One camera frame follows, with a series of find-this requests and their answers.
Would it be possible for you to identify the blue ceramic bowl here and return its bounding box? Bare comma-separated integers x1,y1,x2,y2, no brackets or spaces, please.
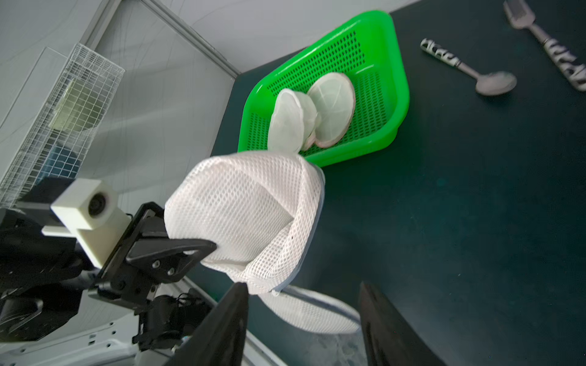
35,144,82,184

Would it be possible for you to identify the round white mesh bag left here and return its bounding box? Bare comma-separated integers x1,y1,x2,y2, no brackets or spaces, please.
267,88,321,154

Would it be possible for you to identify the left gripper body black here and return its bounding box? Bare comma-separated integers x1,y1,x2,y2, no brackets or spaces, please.
88,202,217,314

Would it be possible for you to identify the green plastic basket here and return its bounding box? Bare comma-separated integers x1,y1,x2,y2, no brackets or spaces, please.
238,11,410,167

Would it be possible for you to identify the round white mesh bag right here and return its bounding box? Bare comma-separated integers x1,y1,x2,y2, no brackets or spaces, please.
308,73,356,149

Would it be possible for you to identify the round white mesh bag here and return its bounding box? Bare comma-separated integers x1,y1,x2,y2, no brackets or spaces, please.
308,73,356,149
267,88,321,154

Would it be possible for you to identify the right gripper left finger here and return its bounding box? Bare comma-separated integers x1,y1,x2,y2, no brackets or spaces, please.
166,282,249,366

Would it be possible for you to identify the white mesh laundry bag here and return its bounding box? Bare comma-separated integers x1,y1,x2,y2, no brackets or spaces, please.
164,151,360,334

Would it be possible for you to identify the white wire wall basket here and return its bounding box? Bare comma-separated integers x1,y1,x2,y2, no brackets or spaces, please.
1,44,125,208

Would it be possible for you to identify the light green ceramic bowl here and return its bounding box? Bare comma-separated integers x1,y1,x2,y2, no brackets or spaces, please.
49,80,105,133

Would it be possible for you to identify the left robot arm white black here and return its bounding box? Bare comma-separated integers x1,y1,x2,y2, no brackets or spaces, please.
1,177,216,351

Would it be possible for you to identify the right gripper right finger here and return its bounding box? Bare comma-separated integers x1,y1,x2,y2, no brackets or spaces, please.
359,282,445,366

